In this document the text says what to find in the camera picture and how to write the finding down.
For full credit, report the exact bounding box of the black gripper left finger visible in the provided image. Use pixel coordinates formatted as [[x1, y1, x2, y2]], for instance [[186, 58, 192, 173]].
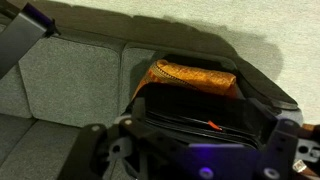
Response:
[[58, 97, 193, 180]]

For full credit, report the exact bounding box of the black fabric wheeled suitcase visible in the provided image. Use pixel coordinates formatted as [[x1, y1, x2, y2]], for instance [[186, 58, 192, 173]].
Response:
[[124, 81, 279, 151]]

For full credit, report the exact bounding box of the beige carpet rug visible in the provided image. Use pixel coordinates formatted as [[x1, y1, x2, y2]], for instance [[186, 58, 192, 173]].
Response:
[[53, 0, 320, 126]]

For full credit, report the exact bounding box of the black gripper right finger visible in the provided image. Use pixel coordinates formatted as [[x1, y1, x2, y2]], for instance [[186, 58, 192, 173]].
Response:
[[248, 98, 320, 180]]

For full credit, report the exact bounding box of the dark grey stereo camera bar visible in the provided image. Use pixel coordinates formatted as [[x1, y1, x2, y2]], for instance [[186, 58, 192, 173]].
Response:
[[0, 2, 62, 80]]

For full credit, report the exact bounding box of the orange patterned cushion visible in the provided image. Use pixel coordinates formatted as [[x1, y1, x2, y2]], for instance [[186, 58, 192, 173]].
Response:
[[131, 59, 240, 101]]

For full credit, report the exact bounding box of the grey fabric sofa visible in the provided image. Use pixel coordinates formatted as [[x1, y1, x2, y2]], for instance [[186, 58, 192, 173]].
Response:
[[0, 0, 303, 180]]

